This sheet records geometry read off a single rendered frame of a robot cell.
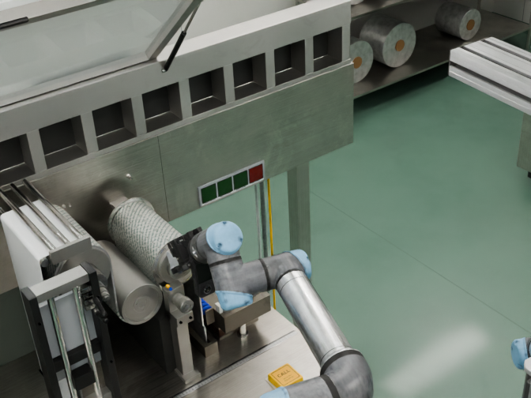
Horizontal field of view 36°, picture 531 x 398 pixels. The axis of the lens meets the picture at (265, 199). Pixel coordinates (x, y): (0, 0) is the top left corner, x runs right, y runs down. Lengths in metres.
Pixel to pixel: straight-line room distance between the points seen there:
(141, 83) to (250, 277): 0.72
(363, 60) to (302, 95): 2.91
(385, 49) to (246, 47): 3.25
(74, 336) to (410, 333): 2.12
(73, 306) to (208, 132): 0.78
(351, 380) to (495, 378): 2.11
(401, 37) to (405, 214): 1.59
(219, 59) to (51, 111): 0.52
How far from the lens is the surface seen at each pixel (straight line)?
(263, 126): 2.60
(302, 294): 1.78
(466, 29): 6.24
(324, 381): 1.59
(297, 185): 3.04
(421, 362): 3.69
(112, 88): 2.27
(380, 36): 5.68
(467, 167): 5.04
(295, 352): 2.41
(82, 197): 2.35
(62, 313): 1.95
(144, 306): 2.20
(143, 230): 2.23
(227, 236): 1.82
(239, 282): 1.83
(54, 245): 2.00
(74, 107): 2.24
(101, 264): 2.07
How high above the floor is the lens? 2.56
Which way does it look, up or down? 33 degrees down
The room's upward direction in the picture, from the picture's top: 3 degrees counter-clockwise
